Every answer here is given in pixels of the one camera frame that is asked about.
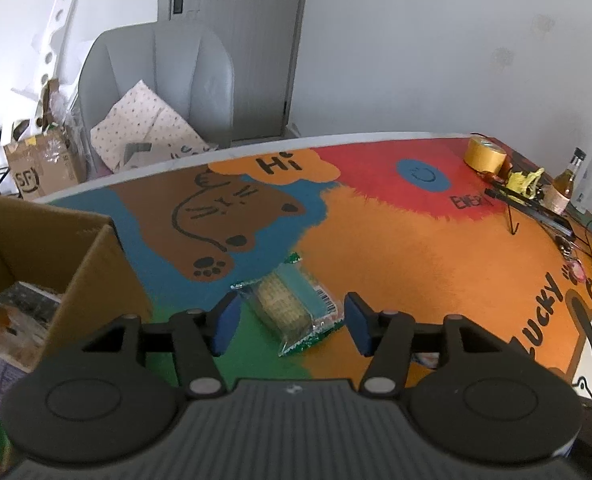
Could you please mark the dotted white cloth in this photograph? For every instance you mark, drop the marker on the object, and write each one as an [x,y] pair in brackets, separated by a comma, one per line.
[141,115]

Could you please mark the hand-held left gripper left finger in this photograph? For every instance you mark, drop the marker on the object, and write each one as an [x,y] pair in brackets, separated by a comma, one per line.
[226,322]

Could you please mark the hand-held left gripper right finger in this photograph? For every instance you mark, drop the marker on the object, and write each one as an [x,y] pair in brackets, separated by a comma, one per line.
[358,322]

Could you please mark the grey door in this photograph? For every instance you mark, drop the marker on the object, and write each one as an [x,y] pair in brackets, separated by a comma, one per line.
[236,40]

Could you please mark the worn cardboard box with logo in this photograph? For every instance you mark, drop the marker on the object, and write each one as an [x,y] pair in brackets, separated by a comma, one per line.
[41,165]

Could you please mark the white perforated bracket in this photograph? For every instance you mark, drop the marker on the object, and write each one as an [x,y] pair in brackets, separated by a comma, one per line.
[58,30]

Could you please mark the yellow tape roll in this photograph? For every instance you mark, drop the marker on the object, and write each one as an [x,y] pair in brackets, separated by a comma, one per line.
[485,155]

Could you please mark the colourful cat printed mat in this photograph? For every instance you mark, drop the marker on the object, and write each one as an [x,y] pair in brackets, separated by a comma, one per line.
[385,240]

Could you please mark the teal green wafer packet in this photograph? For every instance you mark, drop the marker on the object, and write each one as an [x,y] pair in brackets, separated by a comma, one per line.
[286,305]

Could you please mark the brown cardboard box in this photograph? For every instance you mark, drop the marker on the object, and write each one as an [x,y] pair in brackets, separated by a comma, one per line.
[101,280]

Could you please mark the grey chair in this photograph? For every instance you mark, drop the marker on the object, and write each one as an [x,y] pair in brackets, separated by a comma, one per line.
[176,70]

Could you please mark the yellow plastic bag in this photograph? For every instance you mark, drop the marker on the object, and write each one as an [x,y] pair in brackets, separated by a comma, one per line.
[523,185]

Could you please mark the glass bottle with amber liquid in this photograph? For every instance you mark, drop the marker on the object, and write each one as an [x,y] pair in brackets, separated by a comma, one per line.
[560,190]

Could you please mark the black and white snack packet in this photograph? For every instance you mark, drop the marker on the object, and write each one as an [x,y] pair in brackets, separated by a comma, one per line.
[28,305]

